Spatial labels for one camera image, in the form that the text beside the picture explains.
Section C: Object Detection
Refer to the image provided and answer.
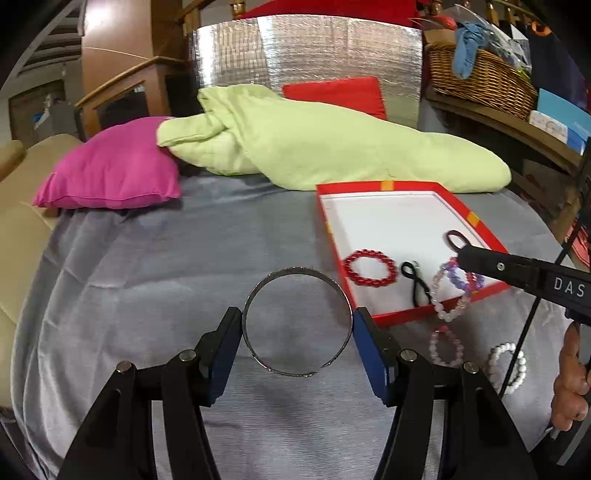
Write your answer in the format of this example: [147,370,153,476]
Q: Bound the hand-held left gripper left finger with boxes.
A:
[58,307,243,480]

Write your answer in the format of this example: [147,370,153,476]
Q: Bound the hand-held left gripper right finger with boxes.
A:
[353,307,539,480]

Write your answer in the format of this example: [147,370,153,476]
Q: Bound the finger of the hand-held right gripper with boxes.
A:
[455,244,543,296]

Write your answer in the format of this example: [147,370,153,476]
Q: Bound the purple bead bracelet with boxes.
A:
[441,258,485,294]

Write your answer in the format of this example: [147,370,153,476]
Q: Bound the pale pink bead bracelet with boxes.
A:
[429,325,465,367]

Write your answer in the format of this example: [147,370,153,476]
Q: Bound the clear pink bead bracelet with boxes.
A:
[431,270,472,321]

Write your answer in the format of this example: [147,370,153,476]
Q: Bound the white bead bracelet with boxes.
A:
[487,342,527,395]

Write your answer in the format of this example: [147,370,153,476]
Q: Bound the silver metal bangle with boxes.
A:
[241,267,355,379]

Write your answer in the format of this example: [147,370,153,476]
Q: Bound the red cardboard box tray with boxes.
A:
[316,181,511,329]

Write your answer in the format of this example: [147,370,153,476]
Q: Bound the person's right hand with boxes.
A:
[550,320,591,430]

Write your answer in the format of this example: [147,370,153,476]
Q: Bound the wooden shelf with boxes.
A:
[425,88,585,241]

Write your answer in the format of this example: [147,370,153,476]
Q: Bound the white printed box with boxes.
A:
[529,110,570,145]

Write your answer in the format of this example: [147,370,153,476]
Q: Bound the light blue box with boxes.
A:
[536,89,591,155]

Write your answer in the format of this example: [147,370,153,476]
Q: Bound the wicker basket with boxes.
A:
[427,44,539,121]

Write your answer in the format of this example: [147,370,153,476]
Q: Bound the navy tote bag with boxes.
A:
[526,18,591,114]

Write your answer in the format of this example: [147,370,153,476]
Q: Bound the magenta pillow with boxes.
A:
[32,116,182,210]

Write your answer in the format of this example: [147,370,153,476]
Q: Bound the blue cloth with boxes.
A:
[452,23,497,79]

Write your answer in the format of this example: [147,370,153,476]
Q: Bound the clear plastic bag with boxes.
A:
[443,4,536,70]

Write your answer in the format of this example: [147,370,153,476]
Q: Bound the light green blanket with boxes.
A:
[156,85,512,193]

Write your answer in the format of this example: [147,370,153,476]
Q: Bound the red cushion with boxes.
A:
[281,76,387,121]

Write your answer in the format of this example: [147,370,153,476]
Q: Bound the beige sofa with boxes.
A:
[0,134,86,402]

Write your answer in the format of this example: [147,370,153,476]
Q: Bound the silver foil board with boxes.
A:
[187,14,424,127]

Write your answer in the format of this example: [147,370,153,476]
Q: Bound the red cloth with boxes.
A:
[233,0,419,28]

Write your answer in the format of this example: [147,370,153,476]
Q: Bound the wooden cabinet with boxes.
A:
[76,0,204,141]

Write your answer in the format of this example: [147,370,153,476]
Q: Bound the black cable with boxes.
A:
[501,217,578,398]

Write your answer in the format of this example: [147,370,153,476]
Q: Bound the black hair tie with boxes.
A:
[401,261,432,306]

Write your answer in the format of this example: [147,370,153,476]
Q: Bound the red bead bracelet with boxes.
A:
[344,249,399,289]

